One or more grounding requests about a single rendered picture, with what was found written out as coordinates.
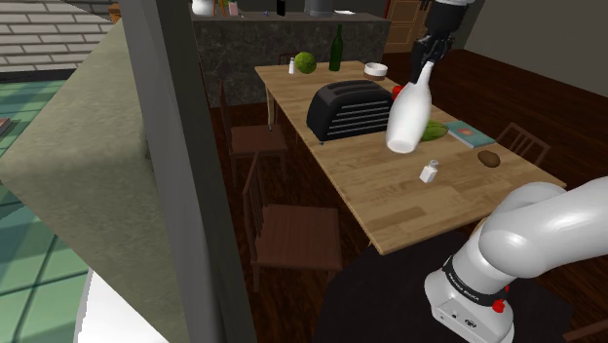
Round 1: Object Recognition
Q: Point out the dark stone kitchen counter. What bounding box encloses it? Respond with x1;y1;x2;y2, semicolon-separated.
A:
190;0;392;108

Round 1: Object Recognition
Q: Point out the brown potato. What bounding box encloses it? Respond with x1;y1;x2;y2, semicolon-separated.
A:
476;149;502;170

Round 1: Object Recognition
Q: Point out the dark brown wooden chair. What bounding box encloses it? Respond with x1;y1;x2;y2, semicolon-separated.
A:
242;151;344;293
218;79;289;189
495;122;552;168

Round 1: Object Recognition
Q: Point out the white shaker with grey cap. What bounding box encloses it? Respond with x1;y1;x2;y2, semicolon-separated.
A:
418;160;440;184

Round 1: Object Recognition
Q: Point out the brown wooden door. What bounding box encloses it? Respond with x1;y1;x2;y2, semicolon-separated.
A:
383;0;430;55

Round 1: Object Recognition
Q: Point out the dark robot stand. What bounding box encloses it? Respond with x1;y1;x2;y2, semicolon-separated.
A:
311;230;576;343

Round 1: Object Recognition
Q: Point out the teal book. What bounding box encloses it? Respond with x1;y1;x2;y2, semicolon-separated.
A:
443;120;498;150

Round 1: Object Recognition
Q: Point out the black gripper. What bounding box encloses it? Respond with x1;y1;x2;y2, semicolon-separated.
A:
409;2;470;85

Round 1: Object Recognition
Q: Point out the white bowl with brown base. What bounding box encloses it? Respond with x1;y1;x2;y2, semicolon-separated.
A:
362;61;389;82

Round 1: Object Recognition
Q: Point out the white bottle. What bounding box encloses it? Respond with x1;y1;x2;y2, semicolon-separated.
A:
385;60;435;155

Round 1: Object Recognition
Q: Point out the green striped vegetable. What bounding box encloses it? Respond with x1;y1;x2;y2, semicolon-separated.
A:
420;120;450;142

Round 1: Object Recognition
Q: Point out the green round fruit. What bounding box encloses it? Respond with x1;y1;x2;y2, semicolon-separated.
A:
293;51;318;75

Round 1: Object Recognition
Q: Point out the black toaster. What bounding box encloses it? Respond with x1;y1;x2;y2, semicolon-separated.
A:
306;79;396;145

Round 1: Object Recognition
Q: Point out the wooden dining table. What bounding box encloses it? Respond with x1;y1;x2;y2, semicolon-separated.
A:
254;59;567;256

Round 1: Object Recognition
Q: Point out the dark green glass bottle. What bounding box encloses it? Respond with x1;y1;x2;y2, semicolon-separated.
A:
328;23;345;73

